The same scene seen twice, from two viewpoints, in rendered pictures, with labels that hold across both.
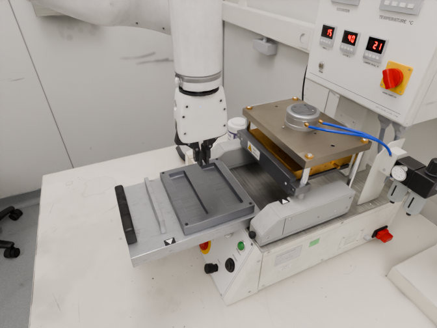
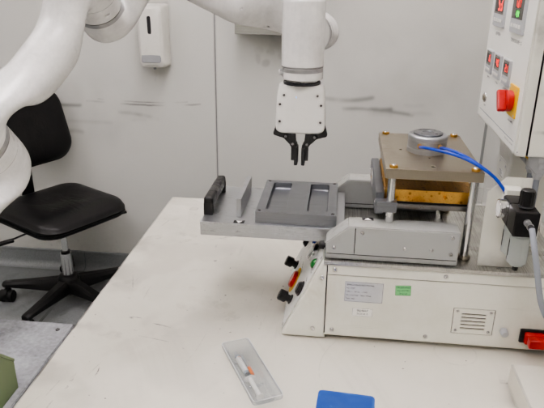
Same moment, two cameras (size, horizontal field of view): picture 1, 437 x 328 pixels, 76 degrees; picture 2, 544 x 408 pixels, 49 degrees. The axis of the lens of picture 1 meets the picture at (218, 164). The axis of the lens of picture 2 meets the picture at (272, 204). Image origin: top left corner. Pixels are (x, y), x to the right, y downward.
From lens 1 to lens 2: 0.79 m
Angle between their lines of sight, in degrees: 30
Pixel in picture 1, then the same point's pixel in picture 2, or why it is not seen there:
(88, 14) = (226, 14)
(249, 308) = (305, 344)
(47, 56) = (233, 82)
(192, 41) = (291, 38)
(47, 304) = (125, 280)
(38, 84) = (213, 115)
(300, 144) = (399, 159)
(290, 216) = (362, 228)
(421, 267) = not seen: outside the picture
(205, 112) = (300, 104)
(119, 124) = not seen: hidden behind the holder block
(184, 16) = (287, 19)
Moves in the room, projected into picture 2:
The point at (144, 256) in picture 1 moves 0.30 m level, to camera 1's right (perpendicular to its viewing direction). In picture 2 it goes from (211, 225) to (346, 260)
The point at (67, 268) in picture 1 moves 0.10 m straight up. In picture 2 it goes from (155, 265) to (152, 228)
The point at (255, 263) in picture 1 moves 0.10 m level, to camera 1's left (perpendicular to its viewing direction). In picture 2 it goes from (318, 278) to (274, 265)
